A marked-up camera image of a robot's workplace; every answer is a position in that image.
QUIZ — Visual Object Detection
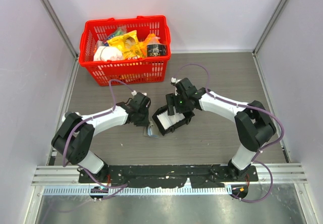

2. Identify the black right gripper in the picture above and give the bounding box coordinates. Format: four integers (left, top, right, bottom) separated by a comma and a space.
166, 93, 193, 117

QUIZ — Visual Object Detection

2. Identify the grey leather card holder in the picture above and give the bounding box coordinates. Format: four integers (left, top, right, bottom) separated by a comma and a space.
143, 121, 159, 138

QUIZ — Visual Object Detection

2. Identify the black card box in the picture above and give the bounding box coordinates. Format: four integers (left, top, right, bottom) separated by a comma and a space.
152, 105, 186, 136

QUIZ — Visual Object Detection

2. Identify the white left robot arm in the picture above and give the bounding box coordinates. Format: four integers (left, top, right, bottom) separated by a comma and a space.
51, 92, 151, 183

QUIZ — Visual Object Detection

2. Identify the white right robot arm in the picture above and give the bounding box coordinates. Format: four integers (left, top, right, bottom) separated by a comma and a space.
161, 78, 277, 181

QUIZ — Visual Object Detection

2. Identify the stack of white cards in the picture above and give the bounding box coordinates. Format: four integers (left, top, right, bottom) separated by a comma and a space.
157, 111, 185, 130

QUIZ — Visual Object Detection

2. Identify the red plastic shopping basket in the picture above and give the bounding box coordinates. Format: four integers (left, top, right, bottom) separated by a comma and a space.
79, 15, 171, 86

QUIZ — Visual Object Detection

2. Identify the black labelled bottle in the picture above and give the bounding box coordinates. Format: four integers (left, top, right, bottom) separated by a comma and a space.
146, 43, 167, 57

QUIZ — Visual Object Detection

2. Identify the orange snack packet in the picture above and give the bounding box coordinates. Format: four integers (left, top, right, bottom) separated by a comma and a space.
139, 33, 160, 57

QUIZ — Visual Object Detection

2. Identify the yellow snack bag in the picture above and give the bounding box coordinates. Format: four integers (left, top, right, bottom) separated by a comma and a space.
107, 30, 144, 60

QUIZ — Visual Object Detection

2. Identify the white crumpled plastic bag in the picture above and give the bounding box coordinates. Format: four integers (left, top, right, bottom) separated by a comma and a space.
93, 46, 124, 62

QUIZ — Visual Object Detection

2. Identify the green blue snack packet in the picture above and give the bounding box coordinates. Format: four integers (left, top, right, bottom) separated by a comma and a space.
102, 26, 127, 46

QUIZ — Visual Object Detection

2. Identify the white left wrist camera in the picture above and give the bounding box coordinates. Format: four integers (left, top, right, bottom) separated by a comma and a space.
131, 90, 147, 96

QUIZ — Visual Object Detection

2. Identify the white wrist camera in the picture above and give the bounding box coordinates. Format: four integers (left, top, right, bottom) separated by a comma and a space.
171, 77, 181, 95
131, 90, 147, 96

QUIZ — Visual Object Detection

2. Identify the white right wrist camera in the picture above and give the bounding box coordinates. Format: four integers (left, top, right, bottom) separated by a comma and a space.
171, 77, 181, 95

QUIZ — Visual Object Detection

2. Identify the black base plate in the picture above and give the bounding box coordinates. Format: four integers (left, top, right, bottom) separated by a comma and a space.
92, 164, 258, 189

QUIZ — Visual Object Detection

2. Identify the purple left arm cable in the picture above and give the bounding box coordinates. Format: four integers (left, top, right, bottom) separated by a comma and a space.
62, 79, 136, 168

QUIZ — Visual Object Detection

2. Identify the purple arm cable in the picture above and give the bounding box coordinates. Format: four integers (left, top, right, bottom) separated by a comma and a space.
175, 64, 286, 159
62, 79, 136, 168

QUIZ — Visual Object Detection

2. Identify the white slotted cable duct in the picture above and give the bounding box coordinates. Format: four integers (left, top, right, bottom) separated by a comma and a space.
43, 185, 232, 196

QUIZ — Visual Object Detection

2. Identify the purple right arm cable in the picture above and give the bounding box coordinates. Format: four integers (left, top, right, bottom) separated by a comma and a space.
175, 64, 286, 159

